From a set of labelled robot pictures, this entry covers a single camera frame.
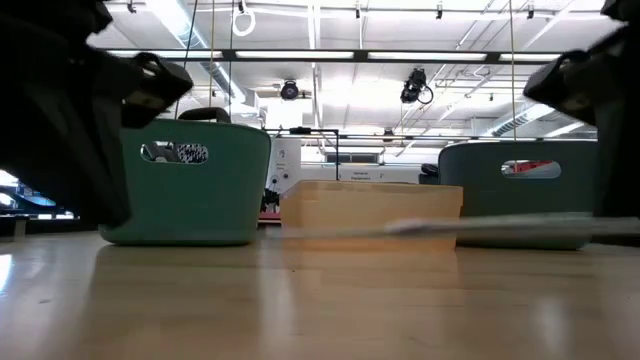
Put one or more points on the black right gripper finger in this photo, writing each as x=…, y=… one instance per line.
x=620, y=170

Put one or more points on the silver table knife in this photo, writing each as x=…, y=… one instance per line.
x=500, y=225

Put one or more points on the red mat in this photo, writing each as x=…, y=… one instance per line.
x=270, y=216

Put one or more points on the teal green plastic bin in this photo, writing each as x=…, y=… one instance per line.
x=200, y=210

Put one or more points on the thin ceiling rail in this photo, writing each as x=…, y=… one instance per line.
x=400, y=9

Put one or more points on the black round overhead camera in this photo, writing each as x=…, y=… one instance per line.
x=289, y=91

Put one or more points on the black aluminium rig frame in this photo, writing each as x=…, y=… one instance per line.
x=360, y=55

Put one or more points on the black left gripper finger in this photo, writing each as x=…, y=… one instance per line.
x=75, y=175

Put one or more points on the distant black frame bar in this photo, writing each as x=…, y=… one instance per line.
x=450, y=138

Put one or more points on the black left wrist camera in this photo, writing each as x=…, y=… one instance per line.
x=160, y=82

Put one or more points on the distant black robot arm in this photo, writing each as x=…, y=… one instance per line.
x=271, y=200

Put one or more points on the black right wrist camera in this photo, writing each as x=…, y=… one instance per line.
x=565, y=85

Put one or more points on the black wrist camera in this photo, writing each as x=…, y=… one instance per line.
x=565, y=85
x=160, y=82

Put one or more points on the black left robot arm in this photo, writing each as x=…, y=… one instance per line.
x=50, y=12

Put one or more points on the white cabinet machine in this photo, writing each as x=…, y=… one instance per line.
x=285, y=165

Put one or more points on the white counter panel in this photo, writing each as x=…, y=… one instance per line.
x=325, y=174

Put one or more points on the dark blue-grey plastic bin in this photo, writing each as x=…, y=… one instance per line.
x=480, y=195

